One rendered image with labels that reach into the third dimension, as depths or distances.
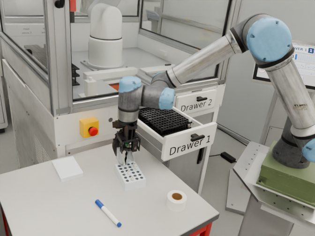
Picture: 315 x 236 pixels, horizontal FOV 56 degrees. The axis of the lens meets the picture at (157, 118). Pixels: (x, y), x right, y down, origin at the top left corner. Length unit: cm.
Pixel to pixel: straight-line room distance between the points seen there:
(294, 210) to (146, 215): 55
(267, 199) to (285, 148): 22
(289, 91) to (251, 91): 203
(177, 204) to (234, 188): 144
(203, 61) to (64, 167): 67
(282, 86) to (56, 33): 79
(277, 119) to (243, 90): 99
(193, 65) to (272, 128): 122
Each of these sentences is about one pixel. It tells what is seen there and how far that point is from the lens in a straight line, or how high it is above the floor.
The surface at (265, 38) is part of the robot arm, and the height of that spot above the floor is 136.
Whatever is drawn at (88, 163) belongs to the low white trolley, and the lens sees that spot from 127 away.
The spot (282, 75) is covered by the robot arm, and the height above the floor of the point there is 125.
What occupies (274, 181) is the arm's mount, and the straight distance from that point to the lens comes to 128.
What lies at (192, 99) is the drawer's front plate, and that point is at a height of 90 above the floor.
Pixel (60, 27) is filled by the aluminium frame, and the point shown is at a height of 129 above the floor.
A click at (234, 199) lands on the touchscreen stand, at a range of 236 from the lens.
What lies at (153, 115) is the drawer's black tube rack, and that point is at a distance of 137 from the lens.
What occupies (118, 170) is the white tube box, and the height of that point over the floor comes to 80.
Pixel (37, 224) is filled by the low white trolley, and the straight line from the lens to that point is 105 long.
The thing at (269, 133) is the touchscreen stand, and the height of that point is 56.
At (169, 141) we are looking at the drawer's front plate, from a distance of 116.
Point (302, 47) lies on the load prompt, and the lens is 209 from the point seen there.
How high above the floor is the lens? 150
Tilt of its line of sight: 26 degrees down
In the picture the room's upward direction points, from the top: 6 degrees clockwise
